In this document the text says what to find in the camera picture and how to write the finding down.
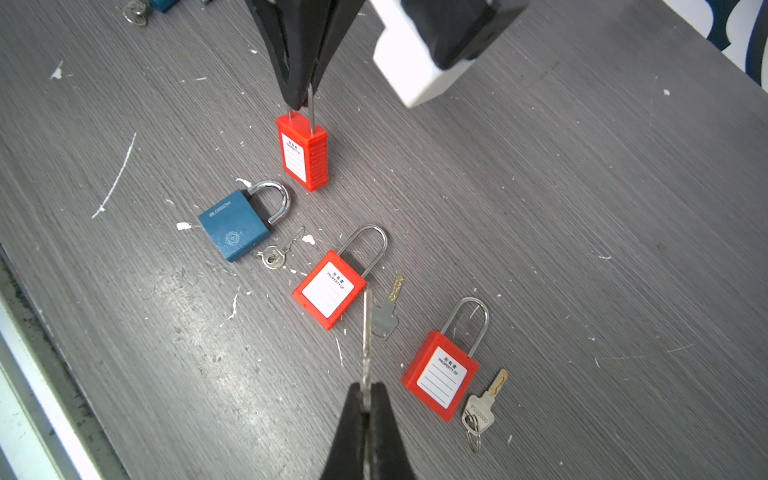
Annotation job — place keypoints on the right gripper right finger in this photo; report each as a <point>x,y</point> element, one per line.
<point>388,457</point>

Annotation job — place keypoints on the blue padlock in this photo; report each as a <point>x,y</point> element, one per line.
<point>137,12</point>
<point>234,225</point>

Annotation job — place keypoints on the silver key with ring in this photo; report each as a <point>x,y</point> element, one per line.
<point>477,415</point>

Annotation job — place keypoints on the small blue padlock key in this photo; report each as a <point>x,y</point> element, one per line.
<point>274,257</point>

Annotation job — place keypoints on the loose silver brass key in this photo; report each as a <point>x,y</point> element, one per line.
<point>384,320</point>

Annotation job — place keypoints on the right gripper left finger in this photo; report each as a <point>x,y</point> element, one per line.
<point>345,459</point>

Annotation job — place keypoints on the red padlock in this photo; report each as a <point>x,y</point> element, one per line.
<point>441,372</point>
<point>333,285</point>
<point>304,146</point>

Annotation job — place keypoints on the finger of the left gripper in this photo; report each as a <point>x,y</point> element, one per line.
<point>341,14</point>
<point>289,30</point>

